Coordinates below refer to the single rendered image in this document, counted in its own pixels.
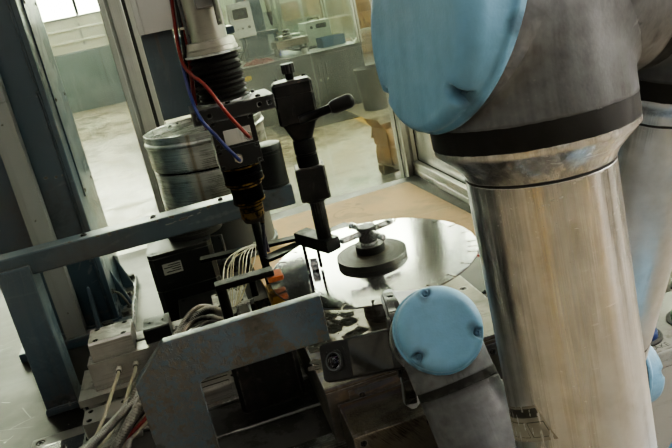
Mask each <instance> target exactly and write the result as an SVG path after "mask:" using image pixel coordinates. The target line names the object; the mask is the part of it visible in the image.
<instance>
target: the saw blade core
mask: <svg viewBox="0 0 672 448"><path fill-rule="evenodd" d="M392 220H393V224H391V225H389V226H386V227H384V228H381V229H379V230H377V232H380V233H383V234H385V235H386V238H393V239H398V240H401V241H403V242H404V243H405V244H406V248H407V255H406V257H405V258H404V259H403V260H402V261H400V262H399V263H397V264H395V265H393V266H391V267H389V268H386V269H382V270H378V271H374V272H366V273H353V272H347V271H344V270H342V269H341V268H339V266H338V263H337V255H338V254H339V253H340V252H341V251H342V250H343V249H345V248H346V247H348V246H350V245H352V244H355V243H357V242H358V241H359V238H357V239H355V240H353V241H350V242H348V243H345V244H341V248H340V249H338V250H336V251H334V252H332V253H330V254H327V253H323V252H320V255H321V259H322V264H323V267H322V268H320V266H319V269H318V270H315V271H312V270H311V266H310V270H307V267H306V262H305V258H304V254H303V249H302V246H299V247H297V248H295V249H294V250H292V251H291V252H289V253H288V254H287V255H286V256H284V257H283V258H282V259H281V260H280V261H279V262H278V263H277V264H276V266H275V267H274V269H273V270H276V269H280V270H281V272H282V274H283V276H284V279H283V280H279V281H276V282H273V283H270V285H273V287H272V290H273V291H274V293H275V294H276V295H277V296H278V297H280V298H281V299H283V300H285V301H289V300H292V299H295V298H299V297H302V296H305V295H309V294H312V293H315V292H318V293H319V295H320V297H321V302H322V306H323V310H341V309H342V307H343V305H344V304H345V305H344V307H343V310H349V309H361V308H369V307H372V302H373V301H374V307H375V306H381V305H383V304H382V302H381V295H382V293H383V292H384V291H385V290H387V289H392V290H394V291H407V290H420V289H422V288H426V286H429V287H430V286H442V285H444V284H446V283H448V282H449V281H451V280H453V279H454V277H457V276H459V275H460V274H461V273H463V272H464V271H465V270H466V269H467V268H468V267H469V266H470V265H471V264H472V263H473V261H474V260H475V258H476V256H477V254H478V246H474V247H468V246H469V245H477V240H476V237H475V236H474V234H473V233H472V232H470V231H469V230H468V229H466V228H464V227H462V226H460V225H458V224H455V223H451V222H448V221H443V220H437V219H428V218H418V219H417V218H398V219H396V220H395V219H392ZM394 221H395V222H394ZM355 232H357V231H356V230H354V229H349V227H346V228H342V229H339V230H336V231H332V232H331V234H334V235H338V236H339V238H343V237H345V236H348V235H350V234H352V233H355ZM447 275H448V276H447ZM449 275H450V276H449Z"/></svg>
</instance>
